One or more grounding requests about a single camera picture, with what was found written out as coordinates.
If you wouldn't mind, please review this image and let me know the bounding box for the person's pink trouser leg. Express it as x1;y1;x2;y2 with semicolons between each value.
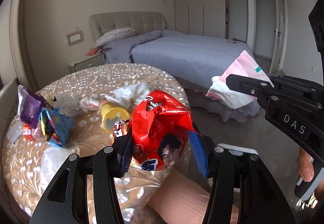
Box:
147;166;240;224

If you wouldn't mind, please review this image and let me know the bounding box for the beige built-in wardrobe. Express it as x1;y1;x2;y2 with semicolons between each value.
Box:
174;0;226;39

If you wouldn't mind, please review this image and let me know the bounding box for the beige sofa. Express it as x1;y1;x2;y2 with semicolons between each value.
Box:
0;79;19;141

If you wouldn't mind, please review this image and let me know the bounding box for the purple snack bag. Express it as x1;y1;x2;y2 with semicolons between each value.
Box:
18;85;46;129

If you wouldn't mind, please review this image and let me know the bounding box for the beige tufted headboard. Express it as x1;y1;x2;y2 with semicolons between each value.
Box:
90;12;166;42

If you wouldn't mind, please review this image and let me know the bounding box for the bed with lavender duvet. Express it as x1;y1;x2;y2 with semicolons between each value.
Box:
103;30;260;123

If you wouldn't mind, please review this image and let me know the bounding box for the blue snack bag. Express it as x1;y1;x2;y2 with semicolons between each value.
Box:
39;108;75;148

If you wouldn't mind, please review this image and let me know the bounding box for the orange packet on nightstand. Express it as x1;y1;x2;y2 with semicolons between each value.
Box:
86;47;102;56

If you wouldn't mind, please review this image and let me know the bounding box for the pink white plastic packet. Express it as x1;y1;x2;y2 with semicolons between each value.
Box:
206;51;274;109

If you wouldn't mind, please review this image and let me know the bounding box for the grey bedside nightstand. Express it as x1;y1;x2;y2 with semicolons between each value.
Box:
68;53;105;73

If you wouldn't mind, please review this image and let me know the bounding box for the black camera box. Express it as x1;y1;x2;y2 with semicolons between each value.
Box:
309;0;324;54

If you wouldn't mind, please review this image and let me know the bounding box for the red snack bag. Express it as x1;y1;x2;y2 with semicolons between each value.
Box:
112;90;202;171

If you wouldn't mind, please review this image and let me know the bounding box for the white bedroom door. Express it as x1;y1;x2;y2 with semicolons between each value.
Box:
269;0;285;74

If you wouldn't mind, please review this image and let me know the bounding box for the frilled grey pillow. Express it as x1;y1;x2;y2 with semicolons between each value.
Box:
92;27;137;48

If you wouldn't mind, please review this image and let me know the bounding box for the framed wall switch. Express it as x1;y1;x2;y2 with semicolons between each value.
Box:
66;30;84;46

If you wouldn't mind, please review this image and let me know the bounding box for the white crumpled tissue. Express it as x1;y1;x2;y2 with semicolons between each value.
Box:
99;82;151;110

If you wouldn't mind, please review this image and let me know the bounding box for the pink white small wrapper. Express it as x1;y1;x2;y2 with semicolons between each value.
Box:
79;93;99;113

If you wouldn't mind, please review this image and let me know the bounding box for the embroidered beige tablecloth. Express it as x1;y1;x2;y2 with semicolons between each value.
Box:
2;64;188;223

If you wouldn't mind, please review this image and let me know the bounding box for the yellow plastic cup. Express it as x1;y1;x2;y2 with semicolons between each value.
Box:
100;101;130;133

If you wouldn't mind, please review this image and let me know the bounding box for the clear crumpled plastic bag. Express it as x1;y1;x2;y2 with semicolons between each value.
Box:
52;95;84;117

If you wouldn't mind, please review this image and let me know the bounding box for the person's right hand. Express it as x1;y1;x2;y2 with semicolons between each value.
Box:
297;147;324;208

